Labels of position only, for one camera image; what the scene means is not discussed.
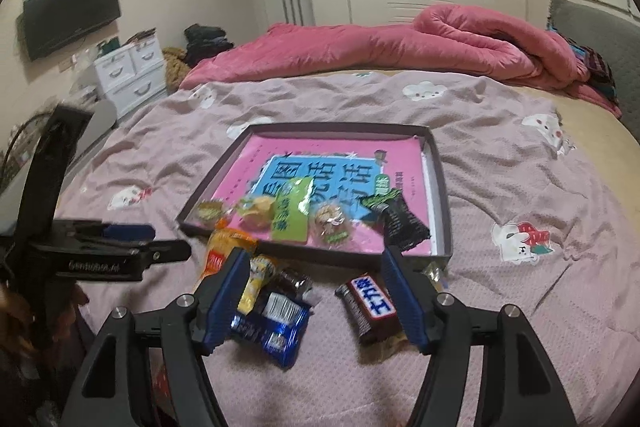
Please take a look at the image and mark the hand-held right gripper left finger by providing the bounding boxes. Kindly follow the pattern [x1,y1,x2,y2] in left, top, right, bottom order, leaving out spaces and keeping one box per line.
[59,248,251,427]

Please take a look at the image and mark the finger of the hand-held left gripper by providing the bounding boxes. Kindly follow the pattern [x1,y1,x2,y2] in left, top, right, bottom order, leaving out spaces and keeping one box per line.
[54,219,156,244]
[107,239,193,267]

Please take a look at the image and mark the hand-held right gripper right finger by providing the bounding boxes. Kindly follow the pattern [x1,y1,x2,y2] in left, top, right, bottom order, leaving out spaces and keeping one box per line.
[382,246,576,427]

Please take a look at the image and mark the dark chocolate bar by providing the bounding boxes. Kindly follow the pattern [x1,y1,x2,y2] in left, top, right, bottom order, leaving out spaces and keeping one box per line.
[335,275,398,345]

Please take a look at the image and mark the yellow snack packet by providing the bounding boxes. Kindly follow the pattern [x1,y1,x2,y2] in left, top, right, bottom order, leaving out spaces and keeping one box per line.
[236,254,278,314]

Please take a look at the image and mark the orange snack packet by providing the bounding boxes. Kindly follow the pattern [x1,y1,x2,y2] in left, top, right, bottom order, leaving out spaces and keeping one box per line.
[200,229,258,288]

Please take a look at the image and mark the blue snack packet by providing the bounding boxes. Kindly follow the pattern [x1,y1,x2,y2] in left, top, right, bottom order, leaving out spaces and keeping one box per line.
[229,289,312,368]

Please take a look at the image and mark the small green candy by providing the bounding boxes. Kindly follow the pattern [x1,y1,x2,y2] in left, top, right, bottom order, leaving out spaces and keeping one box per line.
[195,198,228,224]

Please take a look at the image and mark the brown cake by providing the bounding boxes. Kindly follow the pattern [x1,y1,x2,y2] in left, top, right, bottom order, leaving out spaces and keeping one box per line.
[272,268,316,303]

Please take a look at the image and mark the black green snack packet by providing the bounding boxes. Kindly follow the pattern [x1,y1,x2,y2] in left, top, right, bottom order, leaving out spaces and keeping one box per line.
[361,189,432,252]

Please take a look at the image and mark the clear yellow pastry packet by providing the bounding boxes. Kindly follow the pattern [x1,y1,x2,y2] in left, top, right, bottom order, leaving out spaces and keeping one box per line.
[232,196,276,233]

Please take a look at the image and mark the clear cookie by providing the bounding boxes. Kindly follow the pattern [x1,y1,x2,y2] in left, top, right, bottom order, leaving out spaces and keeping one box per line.
[312,202,351,245]

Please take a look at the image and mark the grey cardboard box tray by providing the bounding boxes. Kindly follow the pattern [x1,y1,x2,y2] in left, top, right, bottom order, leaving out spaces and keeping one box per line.
[175,122,453,269]

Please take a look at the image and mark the grey padded board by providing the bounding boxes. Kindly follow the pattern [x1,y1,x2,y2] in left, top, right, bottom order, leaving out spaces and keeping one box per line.
[70,99,120,168]

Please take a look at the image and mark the pink book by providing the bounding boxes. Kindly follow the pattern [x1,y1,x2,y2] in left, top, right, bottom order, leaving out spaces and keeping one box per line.
[200,134,433,255]

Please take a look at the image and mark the printed mauve bedsheet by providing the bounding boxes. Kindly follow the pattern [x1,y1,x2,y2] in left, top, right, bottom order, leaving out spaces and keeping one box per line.
[50,69,640,427]

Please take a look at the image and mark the white drawer cabinet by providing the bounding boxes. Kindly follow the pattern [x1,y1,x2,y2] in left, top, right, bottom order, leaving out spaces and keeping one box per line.
[94,36,168,120]

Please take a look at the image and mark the brown plush blanket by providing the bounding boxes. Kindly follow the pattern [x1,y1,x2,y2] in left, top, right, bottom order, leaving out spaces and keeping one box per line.
[162,47,192,90]

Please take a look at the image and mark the dark clothes pile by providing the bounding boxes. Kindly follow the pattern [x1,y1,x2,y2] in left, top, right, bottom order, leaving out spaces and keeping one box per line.
[184,24,236,68]

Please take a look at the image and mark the pink quilt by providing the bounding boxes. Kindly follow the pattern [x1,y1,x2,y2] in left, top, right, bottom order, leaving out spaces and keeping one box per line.
[179,4,623,120]

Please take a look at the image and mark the beige bed sheet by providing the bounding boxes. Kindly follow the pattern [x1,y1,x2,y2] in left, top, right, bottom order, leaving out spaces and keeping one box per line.
[550,94,640,188]

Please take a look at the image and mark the striped clothes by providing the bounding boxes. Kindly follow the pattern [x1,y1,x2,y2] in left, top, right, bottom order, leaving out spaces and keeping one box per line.
[565,34,618,100]

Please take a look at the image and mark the grey padded headboard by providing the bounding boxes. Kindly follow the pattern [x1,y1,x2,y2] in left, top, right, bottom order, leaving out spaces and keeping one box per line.
[547,0,640,122]

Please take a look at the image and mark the black wall television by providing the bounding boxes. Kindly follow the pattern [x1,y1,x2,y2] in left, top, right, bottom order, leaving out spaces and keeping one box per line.
[22,0,122,62]

